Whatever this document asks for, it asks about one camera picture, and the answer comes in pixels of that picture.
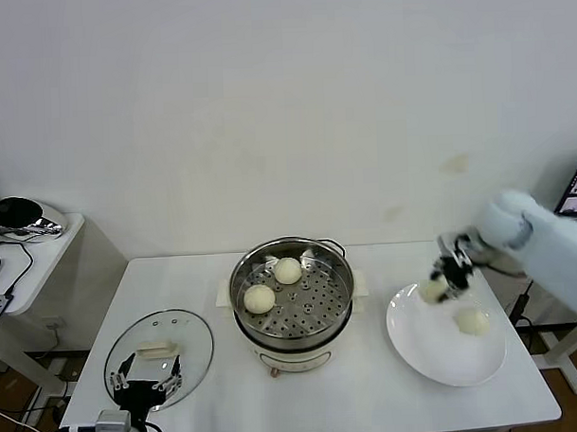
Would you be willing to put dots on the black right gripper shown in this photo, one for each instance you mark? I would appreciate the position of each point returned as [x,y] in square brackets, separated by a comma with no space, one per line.
[459,275]

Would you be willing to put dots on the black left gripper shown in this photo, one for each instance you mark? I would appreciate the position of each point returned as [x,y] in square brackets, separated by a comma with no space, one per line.
[138,396]

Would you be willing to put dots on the white steamed baozi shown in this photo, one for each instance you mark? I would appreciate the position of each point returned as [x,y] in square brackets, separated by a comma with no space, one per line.
[472,322]
[288,271]
[259,299]
[432,290]

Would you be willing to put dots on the round glass pot lid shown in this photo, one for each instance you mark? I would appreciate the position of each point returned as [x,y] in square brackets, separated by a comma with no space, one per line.
[193,333]

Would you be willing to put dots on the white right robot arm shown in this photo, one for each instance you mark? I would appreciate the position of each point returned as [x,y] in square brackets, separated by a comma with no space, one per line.
[555,254]

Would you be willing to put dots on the perforated steel steamer basket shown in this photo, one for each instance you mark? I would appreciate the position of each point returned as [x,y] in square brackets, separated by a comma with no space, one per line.
[320,314]

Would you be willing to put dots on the white round plate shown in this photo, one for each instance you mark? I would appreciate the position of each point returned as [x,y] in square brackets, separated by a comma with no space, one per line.
[426,353]

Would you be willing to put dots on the white side table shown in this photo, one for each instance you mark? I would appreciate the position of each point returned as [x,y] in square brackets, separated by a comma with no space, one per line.
[48,267]
[566,358]

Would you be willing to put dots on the shiny chrome rounded device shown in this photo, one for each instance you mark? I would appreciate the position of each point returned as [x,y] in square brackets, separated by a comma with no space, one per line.
[52,224]

